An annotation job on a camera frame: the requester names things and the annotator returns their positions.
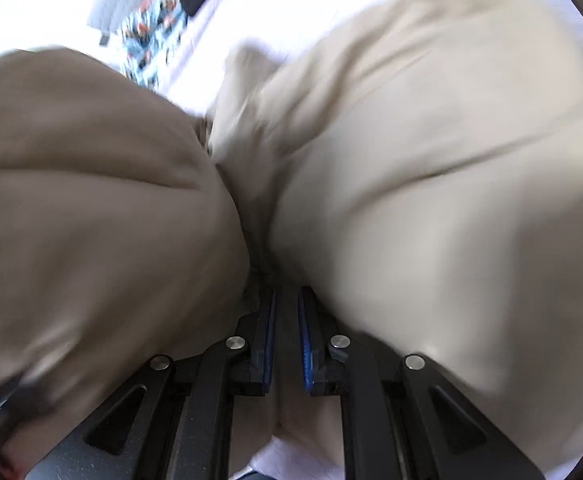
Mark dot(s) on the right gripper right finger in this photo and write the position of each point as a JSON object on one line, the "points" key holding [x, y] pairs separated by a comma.
{"points": [[401, 418]]}

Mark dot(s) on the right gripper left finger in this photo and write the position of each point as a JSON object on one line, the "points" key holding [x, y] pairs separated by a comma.
{"points": [[172, 419]]}

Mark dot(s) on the beige puffer jacket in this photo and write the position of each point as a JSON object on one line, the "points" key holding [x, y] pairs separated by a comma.
{"points": [[419, 166]]}

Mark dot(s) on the blue monkey print garment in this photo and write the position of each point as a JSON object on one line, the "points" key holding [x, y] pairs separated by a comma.
{"points": [[150, 36]]}

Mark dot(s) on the lavender plush bedspread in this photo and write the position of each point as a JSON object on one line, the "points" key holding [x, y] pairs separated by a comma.
{"points": [[281, 5]]}

